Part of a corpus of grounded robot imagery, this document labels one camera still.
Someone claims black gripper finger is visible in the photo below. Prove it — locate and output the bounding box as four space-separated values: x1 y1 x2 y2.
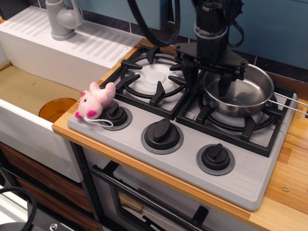
181 59 199 89
218 73 233 97

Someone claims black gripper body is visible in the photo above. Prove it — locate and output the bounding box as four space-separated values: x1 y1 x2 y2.
174 28 248 80

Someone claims stainless steel pan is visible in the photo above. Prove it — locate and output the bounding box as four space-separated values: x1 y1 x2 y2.
203 64 307 117

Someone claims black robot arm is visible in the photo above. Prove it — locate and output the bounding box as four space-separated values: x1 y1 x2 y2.
128 0 248 97

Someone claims grey toy stove top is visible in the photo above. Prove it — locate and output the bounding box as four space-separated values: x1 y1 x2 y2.
67 46 297 210

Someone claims black middle stove knob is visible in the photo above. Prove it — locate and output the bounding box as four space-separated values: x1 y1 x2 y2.
141 118 184 155

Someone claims black stove knob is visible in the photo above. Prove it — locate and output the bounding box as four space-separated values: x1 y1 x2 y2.
99 103 132 131
196 143 235 176
141 118 184 155

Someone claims black right stove knob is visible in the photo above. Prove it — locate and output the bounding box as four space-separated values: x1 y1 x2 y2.
196 143 235 176

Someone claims black left stove knob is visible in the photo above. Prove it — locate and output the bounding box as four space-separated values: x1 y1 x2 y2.
99 103 132 131

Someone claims black left burner grate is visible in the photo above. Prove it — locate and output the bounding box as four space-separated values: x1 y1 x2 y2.
100 46 192 120

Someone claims black burner grate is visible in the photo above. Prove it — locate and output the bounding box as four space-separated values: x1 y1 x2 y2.
176 72 295 157
100 46 192 120

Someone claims black right burner grate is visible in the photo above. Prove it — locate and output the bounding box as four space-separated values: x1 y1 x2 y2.
176 72 295 157

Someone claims pink stuffed pig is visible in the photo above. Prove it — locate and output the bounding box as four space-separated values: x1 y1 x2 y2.
75 82 116 128

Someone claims grey toy faucet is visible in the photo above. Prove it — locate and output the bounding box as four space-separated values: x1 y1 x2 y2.
46 0 83 41

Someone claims orange plastic plate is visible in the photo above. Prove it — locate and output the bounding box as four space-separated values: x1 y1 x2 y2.
38 98 77 123

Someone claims toy oven door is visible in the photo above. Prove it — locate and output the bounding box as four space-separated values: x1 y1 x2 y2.
90 160 265 231

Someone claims white toy sink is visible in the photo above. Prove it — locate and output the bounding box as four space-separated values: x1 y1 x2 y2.
0 6 141 182

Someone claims wooden drawer front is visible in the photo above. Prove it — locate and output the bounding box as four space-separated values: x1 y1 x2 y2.
0 143 102 231

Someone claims black oven door handle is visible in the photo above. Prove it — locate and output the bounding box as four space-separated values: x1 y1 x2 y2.
90 161 208 231

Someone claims black braided cable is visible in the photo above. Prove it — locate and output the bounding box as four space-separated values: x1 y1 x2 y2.
0 186 38 231

